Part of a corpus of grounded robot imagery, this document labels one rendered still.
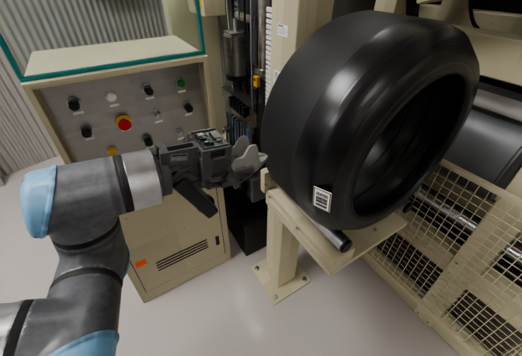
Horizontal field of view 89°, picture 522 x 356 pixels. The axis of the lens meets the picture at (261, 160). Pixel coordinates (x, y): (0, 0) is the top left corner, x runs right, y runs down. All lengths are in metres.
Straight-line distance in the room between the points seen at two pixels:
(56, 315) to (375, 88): 0.56
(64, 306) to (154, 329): 1.32
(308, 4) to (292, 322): 1.46
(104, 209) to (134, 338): 1.37
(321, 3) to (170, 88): 0.59
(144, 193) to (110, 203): 0.04
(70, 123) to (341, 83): 0.87
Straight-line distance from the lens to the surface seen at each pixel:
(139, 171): 0.42
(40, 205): 0.42
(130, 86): 1.05
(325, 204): 0.58
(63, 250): 0.48
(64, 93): 1.05
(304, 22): 0.82
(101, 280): 0.45
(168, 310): 1.75
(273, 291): 1.71
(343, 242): 0.80
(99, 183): 0.41
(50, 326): 0.42
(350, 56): 0.56
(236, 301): 1.70
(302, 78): 0.59
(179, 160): 0.43
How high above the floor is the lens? 1.54
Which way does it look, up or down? 37 degrees down
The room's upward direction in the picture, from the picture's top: straight up
